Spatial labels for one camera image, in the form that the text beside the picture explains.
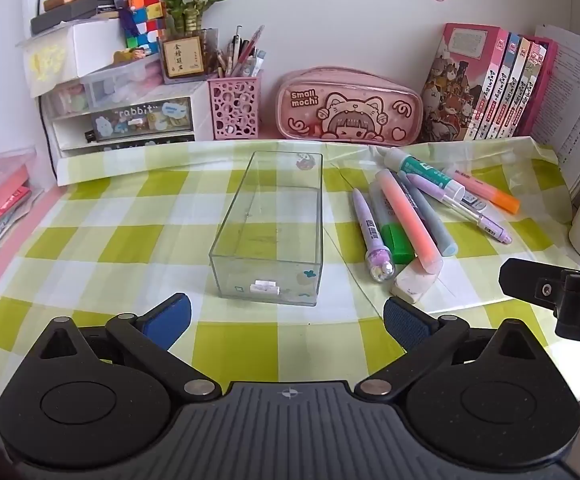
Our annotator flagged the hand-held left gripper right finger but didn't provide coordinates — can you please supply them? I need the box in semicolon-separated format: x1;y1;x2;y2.
355;296;542;405

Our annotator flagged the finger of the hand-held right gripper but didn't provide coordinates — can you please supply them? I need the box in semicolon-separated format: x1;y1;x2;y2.
499;258;565;312

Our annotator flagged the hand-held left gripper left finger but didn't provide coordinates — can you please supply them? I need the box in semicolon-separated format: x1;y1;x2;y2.
39;293;223;405

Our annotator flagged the white eraser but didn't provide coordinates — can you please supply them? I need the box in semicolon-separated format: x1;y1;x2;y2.
389;259;439;305

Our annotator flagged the purple pen with clear barrel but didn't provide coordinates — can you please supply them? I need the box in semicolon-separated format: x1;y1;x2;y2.
399;171;514;245

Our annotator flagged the green highlighter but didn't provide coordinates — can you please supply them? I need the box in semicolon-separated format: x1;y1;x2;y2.
368;182;416;265

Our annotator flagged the pink highlighter with orange cap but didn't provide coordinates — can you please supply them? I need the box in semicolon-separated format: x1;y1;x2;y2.
442;167;521;215

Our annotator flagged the purple pen with globe top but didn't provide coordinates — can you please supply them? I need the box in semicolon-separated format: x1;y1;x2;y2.
352;188;397;284

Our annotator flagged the grey blue marker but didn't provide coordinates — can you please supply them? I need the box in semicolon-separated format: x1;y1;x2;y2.
394;172;459;256

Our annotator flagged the salmon pink highlighter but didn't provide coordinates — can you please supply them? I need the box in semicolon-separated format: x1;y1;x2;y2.
374;169;444;275

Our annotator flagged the clear plastic organizer box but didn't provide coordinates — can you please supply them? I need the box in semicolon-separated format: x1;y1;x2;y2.
208;150;325;308

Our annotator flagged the white glue pen green label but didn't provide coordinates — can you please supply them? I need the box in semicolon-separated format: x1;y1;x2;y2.
375;147;466;205

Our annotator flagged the green checkered tablecloth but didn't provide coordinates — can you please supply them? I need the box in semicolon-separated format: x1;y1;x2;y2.
0;136;580;402

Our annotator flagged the cartoon book pink spine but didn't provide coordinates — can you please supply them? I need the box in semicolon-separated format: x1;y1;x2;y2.
466;30;512;141

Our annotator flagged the white desktop drawer unit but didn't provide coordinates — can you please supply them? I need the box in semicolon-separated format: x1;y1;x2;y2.
39;79;212;155

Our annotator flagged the pink book slipcase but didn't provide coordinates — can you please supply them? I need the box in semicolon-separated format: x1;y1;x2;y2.
420;22;559;143

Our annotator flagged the pink perforated pen holder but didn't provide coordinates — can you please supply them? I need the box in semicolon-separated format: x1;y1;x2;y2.
208;75;262;141

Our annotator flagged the pink cartoon pencil case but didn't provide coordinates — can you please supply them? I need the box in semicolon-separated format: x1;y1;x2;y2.
276;66;425;145

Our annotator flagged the clear plastic storage box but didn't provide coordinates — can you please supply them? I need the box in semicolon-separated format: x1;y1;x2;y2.
79;54;165;112

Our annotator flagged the glass plant pot with label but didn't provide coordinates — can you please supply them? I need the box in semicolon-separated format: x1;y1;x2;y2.
159;34;207;86

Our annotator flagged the bunch of pens in holder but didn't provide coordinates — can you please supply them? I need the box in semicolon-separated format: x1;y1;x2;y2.
214;24;269;80

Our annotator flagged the white cardboard box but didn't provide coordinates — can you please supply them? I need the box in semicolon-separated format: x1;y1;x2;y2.
16;19;127;99

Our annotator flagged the colourful puzzle cube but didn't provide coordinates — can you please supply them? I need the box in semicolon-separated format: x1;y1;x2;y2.
121;0;167;54

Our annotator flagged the dark grey flat box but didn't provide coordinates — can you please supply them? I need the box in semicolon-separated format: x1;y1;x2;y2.
29;0;119;37

